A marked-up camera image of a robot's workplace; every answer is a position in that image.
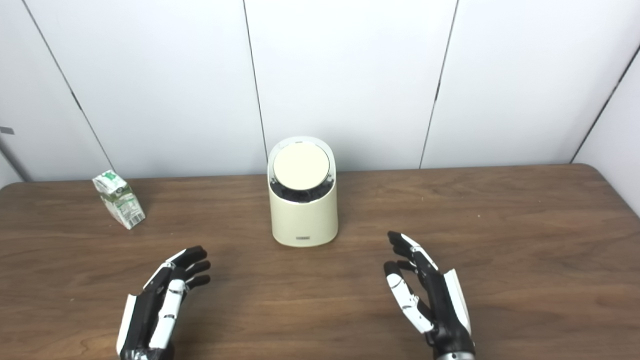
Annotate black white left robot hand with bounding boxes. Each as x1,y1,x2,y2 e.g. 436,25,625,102
116,245,212,360

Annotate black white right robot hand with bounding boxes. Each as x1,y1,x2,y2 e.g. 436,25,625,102
383,231,476,359

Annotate green white milk carton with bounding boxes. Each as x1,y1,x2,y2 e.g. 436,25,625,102
92,170,146,230

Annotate cream-colored round bin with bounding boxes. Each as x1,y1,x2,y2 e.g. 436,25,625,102
267,136,339,248

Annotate cream round bin lid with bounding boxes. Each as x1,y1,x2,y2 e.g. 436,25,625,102
273,142,331,191

